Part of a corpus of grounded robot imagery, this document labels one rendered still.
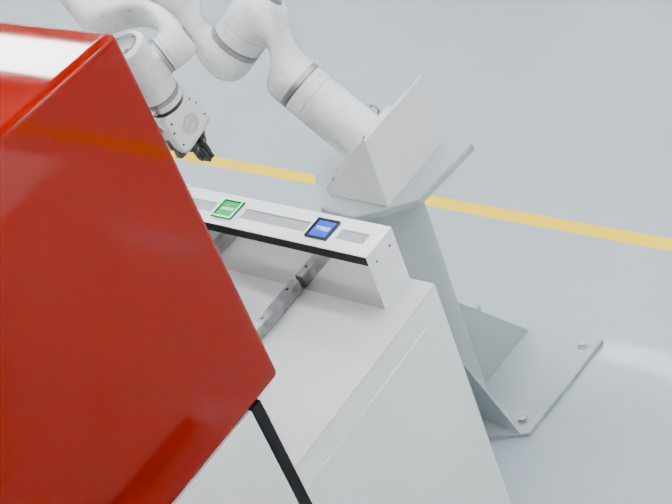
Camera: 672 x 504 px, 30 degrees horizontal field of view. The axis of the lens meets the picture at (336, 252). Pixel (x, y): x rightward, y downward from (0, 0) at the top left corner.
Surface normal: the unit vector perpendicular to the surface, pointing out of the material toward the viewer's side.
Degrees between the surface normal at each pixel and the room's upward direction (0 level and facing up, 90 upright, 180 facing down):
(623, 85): 0
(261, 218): 0
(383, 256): 90
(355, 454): 90
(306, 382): 0
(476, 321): 90
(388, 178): 90
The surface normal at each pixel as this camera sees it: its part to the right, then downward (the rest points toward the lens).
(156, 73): 0.54, 0.46
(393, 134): 0.78, 0.18
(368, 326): -0.30, -0.73
